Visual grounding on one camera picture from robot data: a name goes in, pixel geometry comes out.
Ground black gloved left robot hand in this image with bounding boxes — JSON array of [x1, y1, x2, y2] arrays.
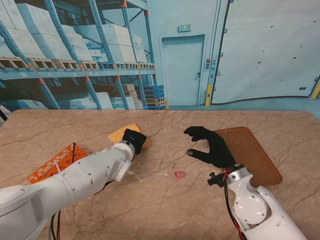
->
[[121, 128, 147, 156]]

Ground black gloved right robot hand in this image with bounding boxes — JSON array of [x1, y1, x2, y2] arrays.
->
[[183, 126, 237, 170]]

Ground yellow cloth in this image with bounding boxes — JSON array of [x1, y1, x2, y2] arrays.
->
[[108, 122, 153, 150]]

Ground brown wooden tray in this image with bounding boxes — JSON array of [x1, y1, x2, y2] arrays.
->
[[213, 126, 284, 188]]

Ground warehouse print backdrop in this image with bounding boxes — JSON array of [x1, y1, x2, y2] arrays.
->
[[0, 0, 320, 112]]

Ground orange test tube rack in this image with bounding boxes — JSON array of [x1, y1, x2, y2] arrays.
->
[[26, 142, 90, 185]]

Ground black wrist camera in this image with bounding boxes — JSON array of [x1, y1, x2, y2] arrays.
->
[[207, 171, 227, 189]]

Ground red black right arm cables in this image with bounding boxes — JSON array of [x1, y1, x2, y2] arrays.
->
[[223, 166, 245, 240]]

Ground red black arm cables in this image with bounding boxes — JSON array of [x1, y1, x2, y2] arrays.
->
[[49, 209, 62, 240], [223, 166, 245, 240]]

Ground red black left arm cables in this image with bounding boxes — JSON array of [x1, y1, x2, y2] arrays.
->
[[49, 209, 62, 240]]

